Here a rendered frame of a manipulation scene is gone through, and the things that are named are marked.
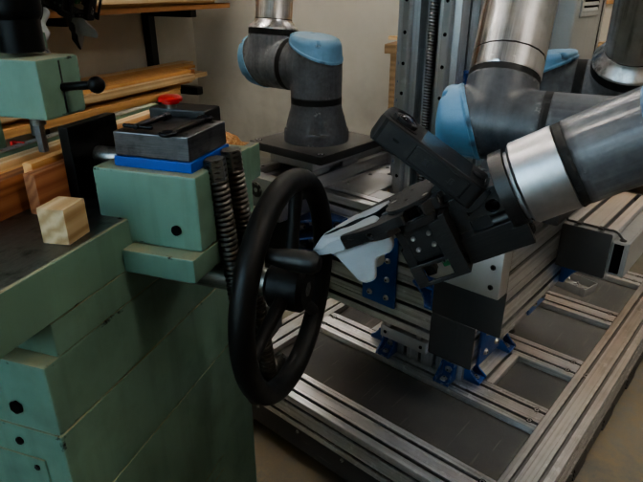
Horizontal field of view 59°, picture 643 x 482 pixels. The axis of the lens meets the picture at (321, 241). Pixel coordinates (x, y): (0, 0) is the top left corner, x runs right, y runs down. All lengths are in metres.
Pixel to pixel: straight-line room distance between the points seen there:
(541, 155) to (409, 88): 0.77
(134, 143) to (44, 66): 0.15
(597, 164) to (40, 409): 0.58
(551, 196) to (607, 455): 1.34
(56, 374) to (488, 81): 0.53
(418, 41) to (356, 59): 2.86
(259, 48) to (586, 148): 0.97
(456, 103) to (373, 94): 3.44
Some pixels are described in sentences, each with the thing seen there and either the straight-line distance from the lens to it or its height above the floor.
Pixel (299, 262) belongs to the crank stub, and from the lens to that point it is 0.56.
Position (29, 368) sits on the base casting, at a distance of 0.65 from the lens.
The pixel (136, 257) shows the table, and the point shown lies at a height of 0.86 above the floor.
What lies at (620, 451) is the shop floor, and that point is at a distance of 1.81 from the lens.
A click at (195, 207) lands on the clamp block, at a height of 0.93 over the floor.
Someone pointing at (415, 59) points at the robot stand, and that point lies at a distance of 1.22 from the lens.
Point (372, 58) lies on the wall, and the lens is 4.02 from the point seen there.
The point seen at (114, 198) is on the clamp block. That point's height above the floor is 0.92.
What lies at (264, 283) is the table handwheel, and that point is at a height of 0.82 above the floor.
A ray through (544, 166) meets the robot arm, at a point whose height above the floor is 1.01.
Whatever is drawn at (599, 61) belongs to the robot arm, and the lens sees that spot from 0.98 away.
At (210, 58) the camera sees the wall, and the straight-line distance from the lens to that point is 4.68.
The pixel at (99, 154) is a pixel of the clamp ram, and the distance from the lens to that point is 0.77.
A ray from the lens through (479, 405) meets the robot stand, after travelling 1.47.
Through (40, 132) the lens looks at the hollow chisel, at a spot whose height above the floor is 0.98.
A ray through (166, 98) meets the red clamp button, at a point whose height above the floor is 1.02.
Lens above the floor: 1.15
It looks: 25 degrees down
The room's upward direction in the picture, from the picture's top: straight up
